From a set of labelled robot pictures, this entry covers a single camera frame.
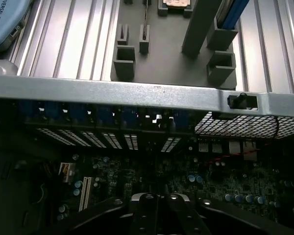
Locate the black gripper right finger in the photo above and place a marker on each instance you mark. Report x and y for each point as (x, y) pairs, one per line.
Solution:
(183, 220)

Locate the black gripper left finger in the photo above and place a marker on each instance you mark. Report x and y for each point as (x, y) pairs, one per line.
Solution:
(147, 215)

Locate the green motherboard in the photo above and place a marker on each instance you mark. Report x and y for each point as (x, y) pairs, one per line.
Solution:
(235, 181)

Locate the white expansion slot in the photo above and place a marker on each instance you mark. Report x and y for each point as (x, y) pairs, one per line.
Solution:
(84, 195)

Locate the blue card retention clips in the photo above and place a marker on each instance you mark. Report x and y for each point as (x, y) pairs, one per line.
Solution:
(105, 115)

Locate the open black PC case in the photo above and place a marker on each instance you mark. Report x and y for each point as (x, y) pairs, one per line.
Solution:
(137, 94)

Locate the grey parts rack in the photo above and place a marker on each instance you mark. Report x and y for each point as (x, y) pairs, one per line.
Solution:
(166, 49)

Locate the green RAM stick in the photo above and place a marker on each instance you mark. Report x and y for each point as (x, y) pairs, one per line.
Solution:
(145, 22)

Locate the silver CPU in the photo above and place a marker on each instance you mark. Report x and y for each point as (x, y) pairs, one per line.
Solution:
(175, 3)

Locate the black case switch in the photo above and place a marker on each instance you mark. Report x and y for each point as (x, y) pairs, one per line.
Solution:
(241, 100)

